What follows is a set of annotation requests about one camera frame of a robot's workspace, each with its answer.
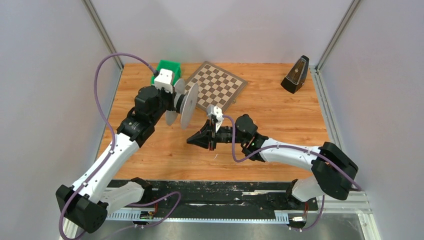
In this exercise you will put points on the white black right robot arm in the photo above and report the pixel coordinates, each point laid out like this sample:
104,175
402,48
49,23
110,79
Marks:
333,172

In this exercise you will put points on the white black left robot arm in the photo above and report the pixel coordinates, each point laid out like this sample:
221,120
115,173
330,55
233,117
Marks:
85,203

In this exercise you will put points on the white perforated cable spool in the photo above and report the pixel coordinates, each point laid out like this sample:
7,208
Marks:
184,104

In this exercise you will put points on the right aluminium frame post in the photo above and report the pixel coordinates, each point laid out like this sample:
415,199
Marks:
352,8

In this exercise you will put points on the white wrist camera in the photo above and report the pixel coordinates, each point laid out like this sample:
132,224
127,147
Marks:
164,80
215,114

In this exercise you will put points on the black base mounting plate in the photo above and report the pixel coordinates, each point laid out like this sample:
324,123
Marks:
223,199

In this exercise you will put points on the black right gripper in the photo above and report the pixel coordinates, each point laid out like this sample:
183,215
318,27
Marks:
204,136

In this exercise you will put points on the green plastic bin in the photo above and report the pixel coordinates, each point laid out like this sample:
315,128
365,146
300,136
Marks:
173,66

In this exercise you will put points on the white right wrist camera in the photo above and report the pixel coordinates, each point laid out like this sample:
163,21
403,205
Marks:
215,114

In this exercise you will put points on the black wooden metronome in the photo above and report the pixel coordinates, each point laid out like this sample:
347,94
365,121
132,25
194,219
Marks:
296,77

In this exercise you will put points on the wooden chessboard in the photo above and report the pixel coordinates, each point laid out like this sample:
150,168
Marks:
216,86

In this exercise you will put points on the aluminium frame post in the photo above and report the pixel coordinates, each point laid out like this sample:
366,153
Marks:
95,17
352,8

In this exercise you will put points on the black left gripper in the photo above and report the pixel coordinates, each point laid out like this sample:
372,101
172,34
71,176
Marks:
171,96

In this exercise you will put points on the left aluminium frame post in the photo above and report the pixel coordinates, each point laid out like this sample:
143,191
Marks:
95,17

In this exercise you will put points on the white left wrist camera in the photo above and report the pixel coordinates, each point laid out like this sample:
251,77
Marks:
164,80

